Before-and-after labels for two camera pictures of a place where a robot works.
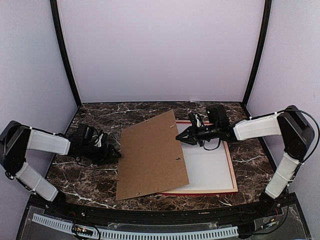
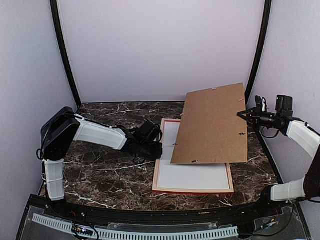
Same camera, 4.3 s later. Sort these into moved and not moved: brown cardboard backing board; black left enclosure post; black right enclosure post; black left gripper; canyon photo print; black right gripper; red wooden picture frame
Moved: brown cardboard backing board; canyon photo print; black left gripper; red wooden picture frame; black right gripper
Not moved: black left enclosure post; black right enclosure post
